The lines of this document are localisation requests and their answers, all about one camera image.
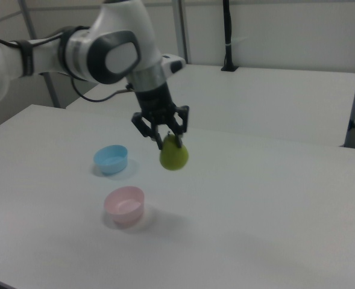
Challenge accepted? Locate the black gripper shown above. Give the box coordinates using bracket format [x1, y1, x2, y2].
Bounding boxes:
[131, 83, 191, 151]

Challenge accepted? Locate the green pear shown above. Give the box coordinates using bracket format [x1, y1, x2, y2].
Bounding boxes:
[159, 131, 191, 172]

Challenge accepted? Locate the blue plastic bowl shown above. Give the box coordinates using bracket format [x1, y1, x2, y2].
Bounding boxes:
[93, 144, 129, 176]

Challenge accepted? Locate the pink plastic bowl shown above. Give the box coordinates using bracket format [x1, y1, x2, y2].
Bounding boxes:
[103, 185, 145, 225]

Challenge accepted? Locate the grey partition frame post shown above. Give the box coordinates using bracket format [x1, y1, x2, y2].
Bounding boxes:
[19, 0, 61, 109]
[172, 0, 193, 64]

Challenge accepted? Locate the black camera stand pole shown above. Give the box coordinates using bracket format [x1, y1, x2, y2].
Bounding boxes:
[220, 0, 239, 72]

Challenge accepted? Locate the black strap on arm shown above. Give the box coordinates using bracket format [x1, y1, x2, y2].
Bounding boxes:
[16, 39, 35, 78]

